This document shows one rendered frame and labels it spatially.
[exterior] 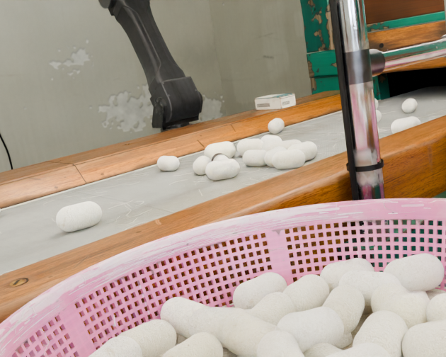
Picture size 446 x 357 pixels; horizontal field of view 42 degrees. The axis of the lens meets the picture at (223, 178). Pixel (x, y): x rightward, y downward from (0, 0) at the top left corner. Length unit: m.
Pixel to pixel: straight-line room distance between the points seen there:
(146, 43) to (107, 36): 1.69
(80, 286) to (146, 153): 0.48
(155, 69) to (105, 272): 0.83
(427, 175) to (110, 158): 0.39
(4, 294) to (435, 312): 0.20
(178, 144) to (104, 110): 2.01
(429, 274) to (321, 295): 0.06
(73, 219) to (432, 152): 0.31
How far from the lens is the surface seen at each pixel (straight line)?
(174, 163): 0.68
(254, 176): 0.58
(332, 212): 0.34
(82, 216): 0.49
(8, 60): 2.66
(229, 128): 0.85
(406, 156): 0.50
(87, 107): 2.76
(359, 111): 0.41
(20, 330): 0.27
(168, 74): 1.10
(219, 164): 0.59
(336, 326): 0.27
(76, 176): 0.71
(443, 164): 0.55
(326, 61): 1.15
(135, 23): 1.15
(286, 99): 0.95
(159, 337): 0.29
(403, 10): 1.06
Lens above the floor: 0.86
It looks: 12 degrees down
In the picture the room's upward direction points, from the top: 9 degrees counter-clockwise
